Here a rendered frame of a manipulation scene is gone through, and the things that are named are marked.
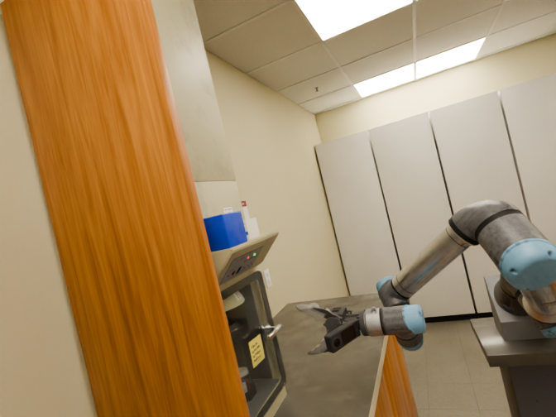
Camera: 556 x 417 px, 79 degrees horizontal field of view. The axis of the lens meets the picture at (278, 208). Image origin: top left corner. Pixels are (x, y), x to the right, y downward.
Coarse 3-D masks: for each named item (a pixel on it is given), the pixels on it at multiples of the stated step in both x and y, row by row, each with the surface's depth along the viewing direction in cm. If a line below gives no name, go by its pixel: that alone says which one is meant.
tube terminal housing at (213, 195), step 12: (204, 192) 100; (216, 192) 105; (228, 192) 112; (204, 204) 98; (216, 204) 104; (228, 204) 111; (240, 204) 118; (204, 216) 97; (240, 276) 107; (276, 408) 110
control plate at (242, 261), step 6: (252, 252) 100; (258, 252) 106; (240, 258) 93; (246, 258) 98; (252, 258) 104; (234, 264) 92; (240, 264) 96; (246, 264) 101; (252, 264) 108; (228, 270) 90; (234, 270) 95; (240, 270) 99; (246, 270) 105; (228, 276) 94; (234, 276) 98; (222, 282) 91
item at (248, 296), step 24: (240, 288) 103; (264, 288) 117; (240, 312) 101; (264, 312) 113; (240, 336) 98; (264, 336) 110; (240, 360) 96; (264, 360) 107; (264, 384) 104; (264, 408) 101
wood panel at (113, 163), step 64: (64, 0) 88; (128, 0) 80; (64, 64) 90; (128, 64) 82; (64, 128) 92; (128, 128) 83; (64, 192) 94; (128, 192) 85; (192, 192) 79; (64, 256) 97; (128, 256) 87; (192, 256) 80; (128, 320) 89; (192, 320) 81; (128, 384) 91; (192, 384) 83
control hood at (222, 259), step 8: (272, 232) 110; (248, 240) 99; (256, 240) 98; (264, 240) 103; (272, 240) 112; (232, 248) 86; (240, 248) 89; (248, 248) 95; (256, 248) 102; (264, 248) 109; (216, 256) 87; (224, 256) 86; (232, 256) 87; (264, 256) 115; (216, 264) 87; (224, 264) 86; (256, 264) 112; (216, 272) 87; (224, 272) 89
